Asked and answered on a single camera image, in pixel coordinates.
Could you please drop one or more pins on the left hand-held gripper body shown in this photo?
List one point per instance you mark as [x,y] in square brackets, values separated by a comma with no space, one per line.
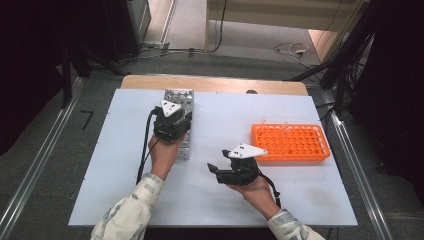
[171,126]

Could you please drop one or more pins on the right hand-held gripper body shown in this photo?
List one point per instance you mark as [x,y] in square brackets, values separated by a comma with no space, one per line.
[241,171]

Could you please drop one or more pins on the clear test tube rack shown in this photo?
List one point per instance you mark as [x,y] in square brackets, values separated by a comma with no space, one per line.
[181,95]

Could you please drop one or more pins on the orange plastic test tube rack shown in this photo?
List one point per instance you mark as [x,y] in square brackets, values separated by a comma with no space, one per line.
[300,143]

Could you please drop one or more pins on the person's right hand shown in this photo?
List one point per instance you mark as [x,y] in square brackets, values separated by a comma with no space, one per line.
[258,196]

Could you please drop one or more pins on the person's left hand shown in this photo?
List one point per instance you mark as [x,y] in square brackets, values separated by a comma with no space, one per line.
[163,156]

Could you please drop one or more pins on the white board sheet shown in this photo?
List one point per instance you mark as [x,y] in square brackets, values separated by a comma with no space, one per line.
[220,110]

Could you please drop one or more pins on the wooden table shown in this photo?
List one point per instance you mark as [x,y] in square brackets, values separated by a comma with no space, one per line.
[213,83]

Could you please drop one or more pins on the small dark round knob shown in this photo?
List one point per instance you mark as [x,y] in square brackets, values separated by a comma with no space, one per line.
[252,91]

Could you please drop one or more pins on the grey power strip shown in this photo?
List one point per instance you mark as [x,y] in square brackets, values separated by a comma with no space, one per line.
[155,45]

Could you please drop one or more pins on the dark equipment cabinet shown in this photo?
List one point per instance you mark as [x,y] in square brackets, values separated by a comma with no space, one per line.
[126,26]

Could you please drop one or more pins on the black metal stand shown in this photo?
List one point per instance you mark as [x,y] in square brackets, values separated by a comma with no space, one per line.
[66,76]

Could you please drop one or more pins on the peach board panel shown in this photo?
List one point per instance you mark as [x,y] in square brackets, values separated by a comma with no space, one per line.
[321,43]

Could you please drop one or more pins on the black tripod stand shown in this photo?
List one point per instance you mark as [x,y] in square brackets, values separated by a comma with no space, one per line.
[343,60]

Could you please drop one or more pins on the beige wooden furniture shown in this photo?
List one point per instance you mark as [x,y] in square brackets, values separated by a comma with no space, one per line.
[283,13]

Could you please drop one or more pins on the aluminium floor rail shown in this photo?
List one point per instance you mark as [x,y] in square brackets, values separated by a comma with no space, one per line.
[360,186]
[40,156]

